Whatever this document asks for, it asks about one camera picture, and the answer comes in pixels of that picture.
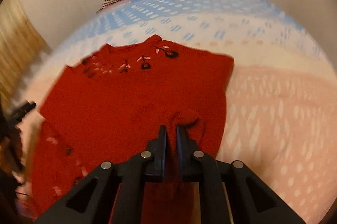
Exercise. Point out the polka dot bed sheet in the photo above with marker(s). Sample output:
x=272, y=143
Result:
x=280, y=99

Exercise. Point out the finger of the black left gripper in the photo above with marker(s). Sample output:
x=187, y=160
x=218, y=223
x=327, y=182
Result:
x=19, y=113

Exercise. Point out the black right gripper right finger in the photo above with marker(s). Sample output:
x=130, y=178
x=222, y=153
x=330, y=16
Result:
x=229, y=192

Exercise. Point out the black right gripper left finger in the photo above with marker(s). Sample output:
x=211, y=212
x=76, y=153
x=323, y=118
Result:
x=112, y=193

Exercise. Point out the beige side window curtain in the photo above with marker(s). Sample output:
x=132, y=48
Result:
x=20, y=44

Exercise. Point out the red knitted embroidered sweater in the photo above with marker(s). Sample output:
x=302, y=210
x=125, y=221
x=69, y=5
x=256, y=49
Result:
x=108, y=106

